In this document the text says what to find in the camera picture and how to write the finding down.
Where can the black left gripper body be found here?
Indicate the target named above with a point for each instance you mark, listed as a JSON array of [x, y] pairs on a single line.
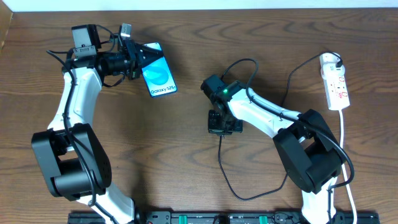
[[133, 59]]

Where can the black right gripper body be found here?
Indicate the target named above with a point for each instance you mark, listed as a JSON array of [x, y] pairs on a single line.
[[224, 125]]

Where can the blue Samsung Galaxy smartphone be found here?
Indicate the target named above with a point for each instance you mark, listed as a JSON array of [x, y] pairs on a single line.
[[159, 79]]

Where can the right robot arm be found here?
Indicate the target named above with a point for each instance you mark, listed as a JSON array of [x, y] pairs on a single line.
[[309, 152]]

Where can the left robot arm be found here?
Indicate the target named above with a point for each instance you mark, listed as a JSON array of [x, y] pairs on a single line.
[[71, 158]]

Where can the white power strip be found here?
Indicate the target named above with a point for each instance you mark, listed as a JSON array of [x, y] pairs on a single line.
[[336, 93]]

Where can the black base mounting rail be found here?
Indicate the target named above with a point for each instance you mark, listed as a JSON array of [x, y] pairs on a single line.
[[165, 217]]

